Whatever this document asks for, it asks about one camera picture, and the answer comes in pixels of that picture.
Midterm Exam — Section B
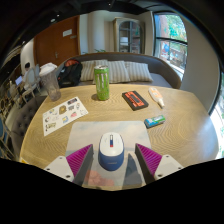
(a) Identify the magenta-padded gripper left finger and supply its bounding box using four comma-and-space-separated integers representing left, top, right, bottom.
43, 143, 95, 187

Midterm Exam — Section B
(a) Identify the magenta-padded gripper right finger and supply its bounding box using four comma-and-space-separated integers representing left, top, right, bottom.
134, 143, 184, 185

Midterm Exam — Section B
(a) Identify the white and blue computer mouse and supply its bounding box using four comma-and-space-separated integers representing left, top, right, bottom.
97, 131, 126, 172

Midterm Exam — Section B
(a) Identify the pale landscape print mouse pad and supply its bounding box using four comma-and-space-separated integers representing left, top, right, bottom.
65, 120, 153, 191

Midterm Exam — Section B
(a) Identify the small green and white pack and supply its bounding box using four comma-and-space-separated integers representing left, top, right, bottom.
143, 114, 166, 129

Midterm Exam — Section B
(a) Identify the white sticker sheet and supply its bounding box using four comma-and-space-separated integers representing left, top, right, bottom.
42, 96, 90, 137

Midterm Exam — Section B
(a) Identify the grey tufted armchair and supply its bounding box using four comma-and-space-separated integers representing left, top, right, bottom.
8, 96, 48, 158

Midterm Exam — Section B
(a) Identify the white and orange tube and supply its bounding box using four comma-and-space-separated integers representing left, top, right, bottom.
148, 87, 166, 109

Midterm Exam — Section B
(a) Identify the black and orange flat box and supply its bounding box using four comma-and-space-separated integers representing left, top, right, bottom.
121, 90, 150, 112

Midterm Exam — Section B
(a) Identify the clear plastic cup with lid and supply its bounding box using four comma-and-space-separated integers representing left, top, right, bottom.
38, 62, 62, 102

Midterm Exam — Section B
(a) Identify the white chair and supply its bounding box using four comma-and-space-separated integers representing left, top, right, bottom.
21, 64, 43, 101

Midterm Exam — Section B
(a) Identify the black and orange backpack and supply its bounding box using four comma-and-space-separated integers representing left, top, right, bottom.
57, 59, 84, 89

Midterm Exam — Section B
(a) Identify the green drink can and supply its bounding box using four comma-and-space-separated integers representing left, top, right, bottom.
93, 64, 111, 102

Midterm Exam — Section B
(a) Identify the laptop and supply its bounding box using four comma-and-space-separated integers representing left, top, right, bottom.
14, 75, 24, 87

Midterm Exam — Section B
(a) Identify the striped cushion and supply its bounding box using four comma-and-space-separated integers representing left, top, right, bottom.
94, 59, 132, 84
79, 59, 109, 82
124, 61, 154, 83

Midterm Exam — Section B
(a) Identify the grey curved sofa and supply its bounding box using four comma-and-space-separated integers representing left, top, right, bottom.
54, 51, 183, 89

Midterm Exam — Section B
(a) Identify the person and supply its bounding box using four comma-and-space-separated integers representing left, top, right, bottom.
21, 62, 33, 83

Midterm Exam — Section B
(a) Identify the brown wooden door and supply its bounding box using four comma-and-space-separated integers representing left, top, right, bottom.
33, 14, 81, 68

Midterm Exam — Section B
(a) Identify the glass door cabinet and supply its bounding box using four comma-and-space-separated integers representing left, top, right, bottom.
112, 17, 146, 54

